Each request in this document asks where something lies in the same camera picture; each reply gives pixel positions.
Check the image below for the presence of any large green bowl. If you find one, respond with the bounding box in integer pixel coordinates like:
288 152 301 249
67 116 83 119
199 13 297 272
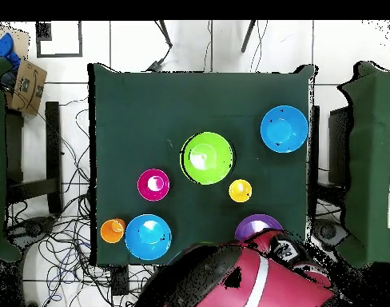
180 131 235 186

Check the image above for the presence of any crimson small bowl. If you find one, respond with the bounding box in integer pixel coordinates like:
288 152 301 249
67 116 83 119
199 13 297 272
137 168 171 202

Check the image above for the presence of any yellow cup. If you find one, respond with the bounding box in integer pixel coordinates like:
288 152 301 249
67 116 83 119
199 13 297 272
228 178 253 204

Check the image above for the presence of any large purple bowl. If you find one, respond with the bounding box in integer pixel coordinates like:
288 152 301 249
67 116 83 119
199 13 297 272
233 213 284 241

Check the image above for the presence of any dark green tablecloth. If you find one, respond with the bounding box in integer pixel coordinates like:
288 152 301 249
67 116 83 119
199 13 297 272
87 62 317 266

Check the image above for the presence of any large blue bowl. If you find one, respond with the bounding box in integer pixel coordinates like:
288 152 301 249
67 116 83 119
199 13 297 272
124 213 173 261
260 105 310 154

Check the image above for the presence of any orange cup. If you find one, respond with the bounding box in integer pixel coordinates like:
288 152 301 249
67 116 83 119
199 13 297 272
99 217 126 245

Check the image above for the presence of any black power adapter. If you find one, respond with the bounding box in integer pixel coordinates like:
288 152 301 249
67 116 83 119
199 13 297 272
145 59 164 73

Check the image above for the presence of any black power brick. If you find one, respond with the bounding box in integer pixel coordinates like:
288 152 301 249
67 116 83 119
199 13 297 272
110 265 129 297

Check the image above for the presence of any black tripod leg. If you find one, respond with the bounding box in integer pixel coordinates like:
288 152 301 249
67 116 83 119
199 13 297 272
240 20 257 54
154 20 173 49

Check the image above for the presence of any black equipment box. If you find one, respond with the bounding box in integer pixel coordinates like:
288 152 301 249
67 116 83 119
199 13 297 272
328 106 355 186

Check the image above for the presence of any grey stand base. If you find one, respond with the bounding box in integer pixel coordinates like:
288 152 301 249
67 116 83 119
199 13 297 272
311 218 350 252

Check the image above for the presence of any cardboard box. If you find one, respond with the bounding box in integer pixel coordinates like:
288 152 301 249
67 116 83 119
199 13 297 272
5 58 48 116

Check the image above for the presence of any blue cloth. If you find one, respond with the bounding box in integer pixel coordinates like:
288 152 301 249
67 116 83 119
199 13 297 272
0 32 22 70

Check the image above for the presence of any black cable tangle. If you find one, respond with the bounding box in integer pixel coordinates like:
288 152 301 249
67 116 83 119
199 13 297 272
6 95 151 307

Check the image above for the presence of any black bench frame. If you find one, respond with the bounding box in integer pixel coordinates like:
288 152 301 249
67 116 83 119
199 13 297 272
6 101 63 215

